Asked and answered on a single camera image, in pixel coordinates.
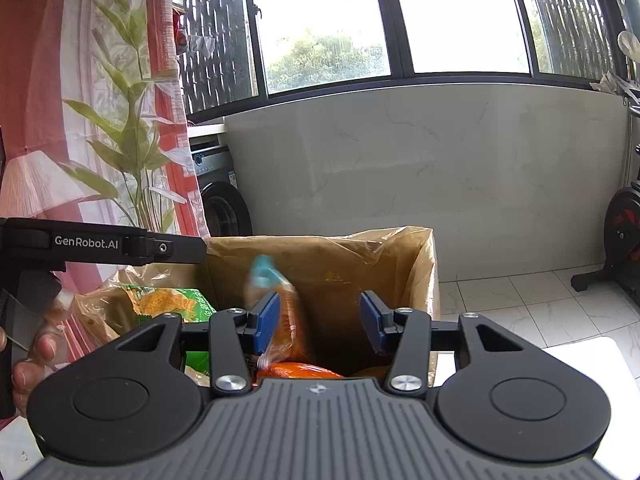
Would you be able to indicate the white patterned tablecloth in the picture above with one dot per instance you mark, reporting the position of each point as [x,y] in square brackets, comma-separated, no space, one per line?
[590,360]

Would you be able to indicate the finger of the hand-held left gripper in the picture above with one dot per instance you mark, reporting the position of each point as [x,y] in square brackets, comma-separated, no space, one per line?
[175,250]

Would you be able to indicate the orange snack packet blue top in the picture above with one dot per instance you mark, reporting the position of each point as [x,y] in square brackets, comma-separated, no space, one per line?
[292,320]

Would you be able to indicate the crumpled rag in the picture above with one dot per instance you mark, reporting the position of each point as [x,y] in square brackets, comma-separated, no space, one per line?
[612,85]

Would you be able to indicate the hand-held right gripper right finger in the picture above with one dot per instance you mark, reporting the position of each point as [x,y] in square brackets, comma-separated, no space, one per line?
[372,322]

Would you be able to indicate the green snack packet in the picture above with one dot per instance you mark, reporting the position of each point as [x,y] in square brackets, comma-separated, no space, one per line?
[165,305]

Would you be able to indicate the brown cardboard box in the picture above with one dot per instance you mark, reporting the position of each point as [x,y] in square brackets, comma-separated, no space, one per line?
[330,265]

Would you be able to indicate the black exercise bike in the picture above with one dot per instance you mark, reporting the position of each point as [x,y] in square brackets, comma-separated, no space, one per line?
[622,230]

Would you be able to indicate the grey washing machine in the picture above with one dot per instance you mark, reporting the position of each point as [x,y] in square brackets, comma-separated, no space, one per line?
[225,210]

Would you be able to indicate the small white hanging cloth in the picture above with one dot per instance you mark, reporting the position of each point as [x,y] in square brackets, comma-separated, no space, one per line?
[629,45]

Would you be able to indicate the dark framed window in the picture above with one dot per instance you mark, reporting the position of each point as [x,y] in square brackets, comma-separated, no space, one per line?
[397,20]

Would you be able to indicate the red cloth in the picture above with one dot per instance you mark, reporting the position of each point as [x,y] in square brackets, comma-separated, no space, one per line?
[180,27]

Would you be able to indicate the person's left hand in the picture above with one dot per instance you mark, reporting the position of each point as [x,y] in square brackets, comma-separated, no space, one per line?
[35,385]

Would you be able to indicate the printed backdrop curtain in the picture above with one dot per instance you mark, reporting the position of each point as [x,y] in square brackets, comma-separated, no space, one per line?
[50,60]

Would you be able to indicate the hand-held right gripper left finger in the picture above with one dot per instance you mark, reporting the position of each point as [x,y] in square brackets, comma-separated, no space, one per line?
[267,322]

